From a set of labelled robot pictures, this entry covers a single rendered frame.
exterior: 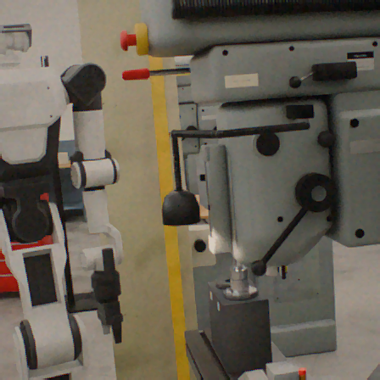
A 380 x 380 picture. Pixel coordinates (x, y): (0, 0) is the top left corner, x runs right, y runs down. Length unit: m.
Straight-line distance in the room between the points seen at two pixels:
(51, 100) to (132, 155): 1.21
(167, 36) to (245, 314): 0.80
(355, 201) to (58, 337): 0.94
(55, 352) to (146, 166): 1.36
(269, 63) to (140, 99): 1.84
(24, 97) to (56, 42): 8.52
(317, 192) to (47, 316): 0.91
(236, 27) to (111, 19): 1.87
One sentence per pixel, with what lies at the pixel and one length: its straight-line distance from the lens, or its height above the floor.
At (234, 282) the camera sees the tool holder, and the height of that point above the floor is 1.17.
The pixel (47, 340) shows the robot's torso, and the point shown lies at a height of 1.03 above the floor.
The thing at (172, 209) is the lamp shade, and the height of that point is 1.44.
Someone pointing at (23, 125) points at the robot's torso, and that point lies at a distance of 1.76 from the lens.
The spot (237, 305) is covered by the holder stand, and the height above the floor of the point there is 1.12.
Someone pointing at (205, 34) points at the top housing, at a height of 1.75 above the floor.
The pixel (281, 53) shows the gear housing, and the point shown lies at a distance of 1.14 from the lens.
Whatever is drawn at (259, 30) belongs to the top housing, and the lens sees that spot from 1.12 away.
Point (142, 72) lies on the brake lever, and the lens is 1.30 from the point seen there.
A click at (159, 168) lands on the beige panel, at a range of 2.95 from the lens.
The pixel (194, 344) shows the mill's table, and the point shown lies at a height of 0.94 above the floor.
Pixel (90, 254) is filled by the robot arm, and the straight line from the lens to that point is 1.92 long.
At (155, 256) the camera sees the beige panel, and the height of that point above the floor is 0.93.
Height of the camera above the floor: 1.64
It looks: 8 degrees down
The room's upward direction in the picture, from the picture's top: 5 degrees counter-clockwise
